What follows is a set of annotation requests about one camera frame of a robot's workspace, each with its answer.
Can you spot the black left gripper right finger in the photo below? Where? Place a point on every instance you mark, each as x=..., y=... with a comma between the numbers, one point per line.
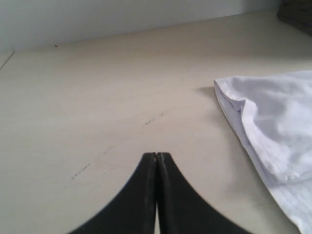
x=181, y=210

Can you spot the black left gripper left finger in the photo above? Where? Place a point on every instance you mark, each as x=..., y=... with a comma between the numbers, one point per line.
x=133, y=209

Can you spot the white t-shirt red lettering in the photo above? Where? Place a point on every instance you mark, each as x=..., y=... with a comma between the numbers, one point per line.
x=272, y=117

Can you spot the dark brown wicker basket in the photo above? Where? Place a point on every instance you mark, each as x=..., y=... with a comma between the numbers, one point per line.
x=297, y=13

